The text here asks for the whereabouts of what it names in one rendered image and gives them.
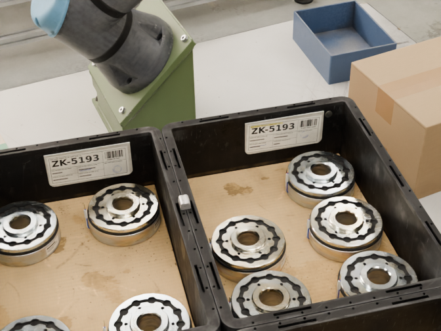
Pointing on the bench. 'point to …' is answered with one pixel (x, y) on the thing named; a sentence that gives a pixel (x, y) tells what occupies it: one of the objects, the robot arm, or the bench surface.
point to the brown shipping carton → (405, 109)
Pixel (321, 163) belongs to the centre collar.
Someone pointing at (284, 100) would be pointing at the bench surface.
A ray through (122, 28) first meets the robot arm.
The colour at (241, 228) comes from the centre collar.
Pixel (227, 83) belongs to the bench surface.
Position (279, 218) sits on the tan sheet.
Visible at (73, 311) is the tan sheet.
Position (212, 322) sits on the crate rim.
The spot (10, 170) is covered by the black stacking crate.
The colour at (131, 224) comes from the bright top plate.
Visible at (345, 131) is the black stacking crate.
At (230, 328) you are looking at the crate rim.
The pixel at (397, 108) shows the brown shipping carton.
